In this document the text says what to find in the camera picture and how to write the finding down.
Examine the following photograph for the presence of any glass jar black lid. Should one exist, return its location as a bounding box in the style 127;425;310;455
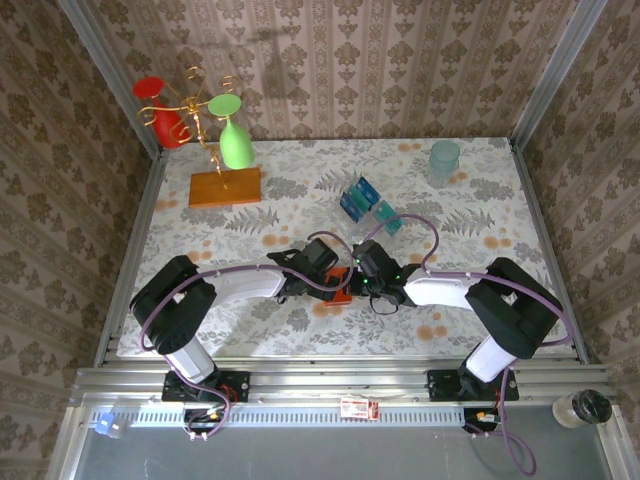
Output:
552;389;614;429

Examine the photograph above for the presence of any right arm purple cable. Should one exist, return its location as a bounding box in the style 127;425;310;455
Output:
362;213;574;476

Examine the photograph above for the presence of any gold wire rack wooden base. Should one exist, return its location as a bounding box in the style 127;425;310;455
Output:
137;67;264;210

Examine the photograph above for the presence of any black yellow power connector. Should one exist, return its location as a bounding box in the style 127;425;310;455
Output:
462;407;502;435
182;407;227;435

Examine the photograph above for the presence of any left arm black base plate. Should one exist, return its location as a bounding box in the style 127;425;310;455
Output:
162;370;251;404

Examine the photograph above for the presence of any aluminium side rail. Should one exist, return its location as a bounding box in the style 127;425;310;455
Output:
509;139;591;364
94;149;169;369

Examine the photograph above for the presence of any orange card holder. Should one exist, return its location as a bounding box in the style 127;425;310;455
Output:
322;267;355;308

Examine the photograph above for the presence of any red white sticker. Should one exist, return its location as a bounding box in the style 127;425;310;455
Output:
340;397;380;420

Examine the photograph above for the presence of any aluminium frame post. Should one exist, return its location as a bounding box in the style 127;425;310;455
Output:
55;0;169;161
507;0;612;151

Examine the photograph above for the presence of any slotted grey cable duct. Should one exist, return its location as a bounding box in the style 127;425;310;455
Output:
89;403;501;429

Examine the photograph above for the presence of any green wine glass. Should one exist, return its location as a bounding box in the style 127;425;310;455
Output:
207;94;255;170

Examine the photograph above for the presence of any red wine glass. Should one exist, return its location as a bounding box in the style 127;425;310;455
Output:
132;76;189;150

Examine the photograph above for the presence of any aluminium front beam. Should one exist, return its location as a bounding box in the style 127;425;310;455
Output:
69;362;616;407

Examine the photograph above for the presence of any grey metal panel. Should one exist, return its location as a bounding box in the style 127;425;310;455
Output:
47;405;626;480

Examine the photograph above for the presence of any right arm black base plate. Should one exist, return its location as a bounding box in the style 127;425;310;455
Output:
427;368;520;403

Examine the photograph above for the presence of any pale blue plastic cup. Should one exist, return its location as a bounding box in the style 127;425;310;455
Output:
428;139;461;189

